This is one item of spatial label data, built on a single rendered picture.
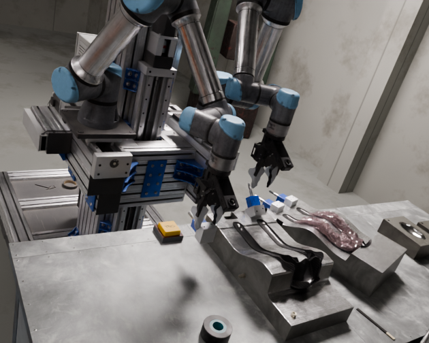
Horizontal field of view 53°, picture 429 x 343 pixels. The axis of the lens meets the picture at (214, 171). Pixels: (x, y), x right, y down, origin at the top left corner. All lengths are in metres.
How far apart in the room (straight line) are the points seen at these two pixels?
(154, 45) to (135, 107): 0.26
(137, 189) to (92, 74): 0.58
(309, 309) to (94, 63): 0.98
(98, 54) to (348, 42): 3.58
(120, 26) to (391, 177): 3.40
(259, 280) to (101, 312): 0.46
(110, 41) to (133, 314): 0.78
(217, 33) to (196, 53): 3.28
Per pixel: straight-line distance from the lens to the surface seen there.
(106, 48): 1.38
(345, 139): 4.32
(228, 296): 1.36
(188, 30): 1.37
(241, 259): 1.39
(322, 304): 1.39
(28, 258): 1.36
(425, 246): 2.02
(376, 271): 1.59
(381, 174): 4.39
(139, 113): 1.81
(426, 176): 4.17
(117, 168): 1.58
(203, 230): 1.32
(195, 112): 1.25
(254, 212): 1.58
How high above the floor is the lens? 1.67
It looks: 25 degrees down
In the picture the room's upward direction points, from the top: 16 degrees clockwise
